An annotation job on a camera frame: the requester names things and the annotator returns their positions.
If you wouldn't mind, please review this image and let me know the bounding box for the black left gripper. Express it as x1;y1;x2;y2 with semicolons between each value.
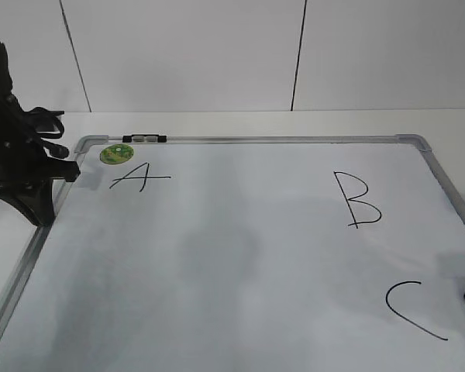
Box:
0;127;80;226

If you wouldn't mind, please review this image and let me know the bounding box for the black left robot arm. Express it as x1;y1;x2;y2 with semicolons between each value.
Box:
0;40;80;226

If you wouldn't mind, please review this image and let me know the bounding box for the green round magnet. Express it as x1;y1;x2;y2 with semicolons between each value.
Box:
99;143;134;165

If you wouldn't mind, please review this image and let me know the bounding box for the black whiteboard marker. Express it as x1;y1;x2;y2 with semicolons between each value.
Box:
122;134;167;143

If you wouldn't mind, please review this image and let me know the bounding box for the white aluminium-framed whiteboard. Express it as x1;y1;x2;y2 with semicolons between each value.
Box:
0;135;465;371

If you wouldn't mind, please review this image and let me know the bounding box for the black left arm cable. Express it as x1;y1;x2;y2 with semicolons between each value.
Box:
22;107;71;159

